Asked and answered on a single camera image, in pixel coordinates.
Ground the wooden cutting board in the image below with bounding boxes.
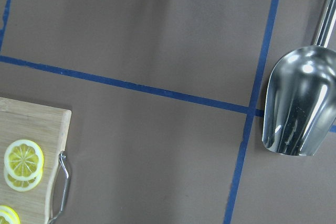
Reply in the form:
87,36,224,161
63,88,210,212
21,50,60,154
1,98,71,223

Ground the metal scoop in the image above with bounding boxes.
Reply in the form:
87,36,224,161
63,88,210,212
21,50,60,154
262,0,335,156

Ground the upper lemon slice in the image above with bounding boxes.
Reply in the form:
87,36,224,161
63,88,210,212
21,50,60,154
4,139,44,181

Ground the hidden lemon slice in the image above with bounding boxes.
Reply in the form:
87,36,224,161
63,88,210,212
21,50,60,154
4,168,43,192

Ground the lower lemon slice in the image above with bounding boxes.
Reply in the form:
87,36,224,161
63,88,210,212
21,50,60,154
1,205,20,223

